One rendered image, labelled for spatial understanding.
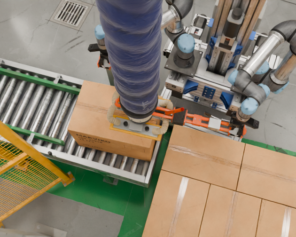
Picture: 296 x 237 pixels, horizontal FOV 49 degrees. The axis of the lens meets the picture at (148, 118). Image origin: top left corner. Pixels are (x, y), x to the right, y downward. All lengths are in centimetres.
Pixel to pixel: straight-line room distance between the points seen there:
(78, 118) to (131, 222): 119
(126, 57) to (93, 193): 206
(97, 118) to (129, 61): 108
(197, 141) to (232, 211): 60
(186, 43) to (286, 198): 140
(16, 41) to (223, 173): 269
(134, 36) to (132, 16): 11
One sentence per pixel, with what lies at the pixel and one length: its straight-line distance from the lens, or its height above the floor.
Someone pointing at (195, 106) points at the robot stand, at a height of 21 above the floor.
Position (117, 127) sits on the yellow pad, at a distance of 210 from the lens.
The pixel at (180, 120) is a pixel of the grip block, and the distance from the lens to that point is 198.
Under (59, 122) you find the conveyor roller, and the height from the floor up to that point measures 55.
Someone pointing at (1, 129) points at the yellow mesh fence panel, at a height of 148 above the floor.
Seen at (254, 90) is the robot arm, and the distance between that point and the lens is 178.
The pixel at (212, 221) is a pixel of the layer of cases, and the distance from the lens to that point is 261.
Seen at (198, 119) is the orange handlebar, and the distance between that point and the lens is 200.
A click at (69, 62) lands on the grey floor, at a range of 373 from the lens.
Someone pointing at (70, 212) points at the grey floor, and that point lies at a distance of 321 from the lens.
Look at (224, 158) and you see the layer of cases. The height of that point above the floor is 54.
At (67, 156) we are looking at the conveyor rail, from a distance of 268.
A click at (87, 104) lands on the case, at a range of 241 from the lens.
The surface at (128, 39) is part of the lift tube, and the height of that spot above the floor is 212.
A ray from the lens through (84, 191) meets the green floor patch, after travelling 321.
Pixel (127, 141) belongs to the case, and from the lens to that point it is 227.
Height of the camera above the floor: 311
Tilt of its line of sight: 69 degrees down
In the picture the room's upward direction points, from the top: 3 degrees counter-clockwise
